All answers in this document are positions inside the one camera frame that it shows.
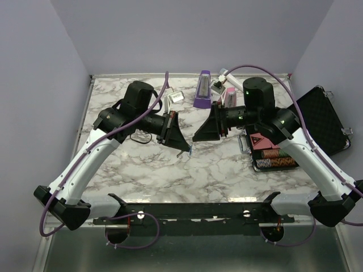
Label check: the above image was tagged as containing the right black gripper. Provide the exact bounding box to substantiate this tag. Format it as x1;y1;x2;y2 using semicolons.
192;101;260;142

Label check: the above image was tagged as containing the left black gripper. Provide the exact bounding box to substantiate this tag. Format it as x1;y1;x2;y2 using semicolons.
136;109;191;152

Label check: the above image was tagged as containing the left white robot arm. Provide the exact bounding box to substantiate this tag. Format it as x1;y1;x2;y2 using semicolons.
33;81;190;230

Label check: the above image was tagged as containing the purple metronome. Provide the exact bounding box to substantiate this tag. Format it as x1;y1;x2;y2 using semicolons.
193;70;212;109

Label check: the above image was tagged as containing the pink metronome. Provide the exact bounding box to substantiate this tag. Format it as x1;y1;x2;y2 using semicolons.
221;87;237;108

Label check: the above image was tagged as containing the red playing card deck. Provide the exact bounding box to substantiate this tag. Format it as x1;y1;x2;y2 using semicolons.
250;133;279;150

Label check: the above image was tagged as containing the white toy microphone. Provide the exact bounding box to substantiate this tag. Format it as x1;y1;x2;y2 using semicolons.
218;69;243;90

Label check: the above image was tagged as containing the orange poker chip roll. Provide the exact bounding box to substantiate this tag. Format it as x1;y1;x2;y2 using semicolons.
261;150;280;159

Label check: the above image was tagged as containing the green poker chip roll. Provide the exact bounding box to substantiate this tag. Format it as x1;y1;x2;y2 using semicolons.
278;149;289;158

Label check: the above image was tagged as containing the blue orange chip roll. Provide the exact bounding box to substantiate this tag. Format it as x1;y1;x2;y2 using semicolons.
256;158;297;169

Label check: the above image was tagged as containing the black poker chip case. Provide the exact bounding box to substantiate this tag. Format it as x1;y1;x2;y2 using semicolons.
244;86;351;172

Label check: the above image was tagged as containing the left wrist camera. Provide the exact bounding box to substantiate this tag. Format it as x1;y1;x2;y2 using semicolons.
164;88;185;113

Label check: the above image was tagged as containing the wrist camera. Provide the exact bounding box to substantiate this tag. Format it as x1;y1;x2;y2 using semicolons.
210;75;226;96
164;88;185;113

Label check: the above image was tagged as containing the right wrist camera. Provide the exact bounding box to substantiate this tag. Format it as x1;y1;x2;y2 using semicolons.
210;75;226;96

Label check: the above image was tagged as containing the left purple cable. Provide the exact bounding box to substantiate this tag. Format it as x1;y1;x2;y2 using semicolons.
39;70;170;238

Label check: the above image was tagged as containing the purple cable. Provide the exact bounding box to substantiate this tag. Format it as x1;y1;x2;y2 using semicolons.
225;65;363;227
39;70;170;238

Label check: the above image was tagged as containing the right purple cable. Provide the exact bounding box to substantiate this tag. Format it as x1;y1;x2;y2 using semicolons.
225;65;363;227

